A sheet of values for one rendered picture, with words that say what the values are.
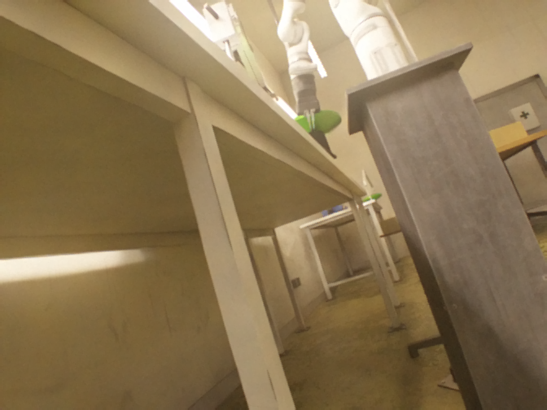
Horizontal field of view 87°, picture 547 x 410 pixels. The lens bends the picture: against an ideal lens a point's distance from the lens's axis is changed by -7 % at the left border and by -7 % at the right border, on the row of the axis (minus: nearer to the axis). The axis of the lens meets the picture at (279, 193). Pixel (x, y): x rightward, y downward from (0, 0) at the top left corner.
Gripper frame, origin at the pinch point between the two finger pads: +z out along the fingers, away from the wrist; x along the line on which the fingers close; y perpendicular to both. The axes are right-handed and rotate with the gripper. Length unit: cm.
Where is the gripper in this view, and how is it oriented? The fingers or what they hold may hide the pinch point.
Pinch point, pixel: (312, 130)
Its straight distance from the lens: 100.6
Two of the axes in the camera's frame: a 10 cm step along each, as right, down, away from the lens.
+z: 1.6, 9.9, -0.4
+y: 0.2, 0.4, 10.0
